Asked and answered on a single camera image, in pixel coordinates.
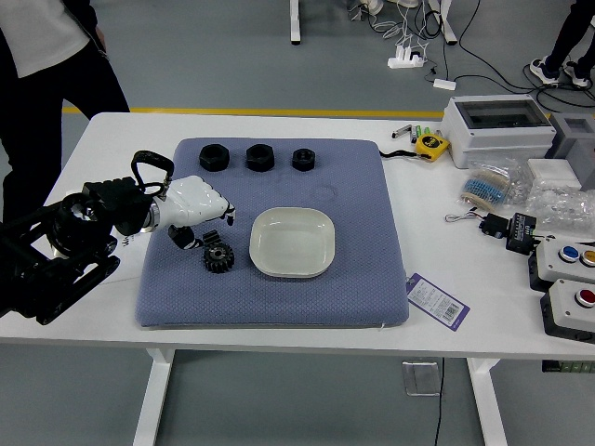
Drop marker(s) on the grey square block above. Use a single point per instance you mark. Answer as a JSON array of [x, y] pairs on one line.
[[583, 158]]

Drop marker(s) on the grey enclosure with clear lid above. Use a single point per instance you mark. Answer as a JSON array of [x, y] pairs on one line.
[[493, 139]]

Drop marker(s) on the white power strip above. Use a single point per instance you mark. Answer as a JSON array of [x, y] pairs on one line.
[[400, 62]]

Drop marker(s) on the clear plastic parts bag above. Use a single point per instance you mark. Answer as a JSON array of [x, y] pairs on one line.
[[562, 204]]

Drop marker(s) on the blue and yellow button box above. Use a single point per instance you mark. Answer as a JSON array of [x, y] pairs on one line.
[[558, 267]]

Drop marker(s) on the white table leg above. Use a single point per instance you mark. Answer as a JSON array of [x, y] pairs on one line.
[[153, 395], [488, 404]]

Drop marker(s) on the clear plastic holder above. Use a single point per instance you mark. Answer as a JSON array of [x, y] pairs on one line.
[[420, 378]]

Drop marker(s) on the person's left hand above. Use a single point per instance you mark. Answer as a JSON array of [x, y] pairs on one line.
[[100, 42]]

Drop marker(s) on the bag of blue resistors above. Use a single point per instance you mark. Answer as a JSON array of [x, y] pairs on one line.
[[483, 186]]

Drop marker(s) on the white desk leg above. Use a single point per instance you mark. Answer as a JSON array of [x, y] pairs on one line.
[[295, 23], [447, 23]]

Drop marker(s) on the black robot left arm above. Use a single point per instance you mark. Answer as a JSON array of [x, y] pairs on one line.
[[56, 260]]

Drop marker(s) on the black power module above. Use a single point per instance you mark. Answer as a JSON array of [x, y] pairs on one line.
[[520, 232]]

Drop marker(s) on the purple and white tag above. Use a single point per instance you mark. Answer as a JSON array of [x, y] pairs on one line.
[[434, 302]]

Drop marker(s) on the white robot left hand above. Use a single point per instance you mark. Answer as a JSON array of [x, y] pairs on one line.
[[193, 202]]

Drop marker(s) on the white power adapter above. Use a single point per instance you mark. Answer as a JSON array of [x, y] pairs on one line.
[[444, 83]]

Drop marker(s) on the big black gear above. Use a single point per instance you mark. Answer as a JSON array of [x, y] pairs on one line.
[[219, 262]]

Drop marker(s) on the small black hex nut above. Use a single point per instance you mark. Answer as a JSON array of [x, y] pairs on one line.
[[296, 163]]

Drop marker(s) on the blue-grey padded mat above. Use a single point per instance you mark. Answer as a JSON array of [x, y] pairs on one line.
[[279, 302]]

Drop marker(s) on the white square dish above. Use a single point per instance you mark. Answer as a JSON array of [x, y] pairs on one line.
[[293, 246]]

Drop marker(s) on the big black hex nut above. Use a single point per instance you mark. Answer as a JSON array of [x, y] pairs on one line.
[[204, 162], [251, 162]]

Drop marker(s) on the red button box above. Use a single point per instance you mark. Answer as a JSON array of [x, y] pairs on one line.
[[564, 311]]

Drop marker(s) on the white foam block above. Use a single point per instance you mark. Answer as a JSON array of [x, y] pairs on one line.
[[553, 169]]

